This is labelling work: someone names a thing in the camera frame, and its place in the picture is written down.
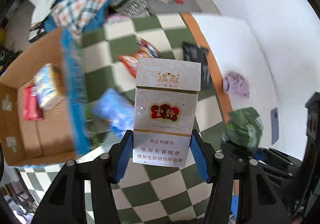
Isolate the green snack bag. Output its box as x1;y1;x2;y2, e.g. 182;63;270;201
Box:
224;107;264;153

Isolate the black white striped bag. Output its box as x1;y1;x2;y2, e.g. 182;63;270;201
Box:
110;0;150;18

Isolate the white cigarette pack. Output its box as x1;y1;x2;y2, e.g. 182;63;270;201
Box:
132;58;201;167

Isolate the purple cloth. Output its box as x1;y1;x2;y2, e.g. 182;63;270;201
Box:
223;72;250;99

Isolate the orange snack bag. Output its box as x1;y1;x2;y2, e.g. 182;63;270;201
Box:
118;38;161;78

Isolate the white blue tissue pack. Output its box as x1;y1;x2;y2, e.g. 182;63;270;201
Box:
34;63;65;111

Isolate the red snack bag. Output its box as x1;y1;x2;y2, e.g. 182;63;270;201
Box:
23;84;44;121

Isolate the black snack bag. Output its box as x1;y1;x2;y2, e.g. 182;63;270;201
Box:
182;41;213;90

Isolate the cardboard box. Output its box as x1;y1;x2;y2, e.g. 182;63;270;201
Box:
1;29;92;166

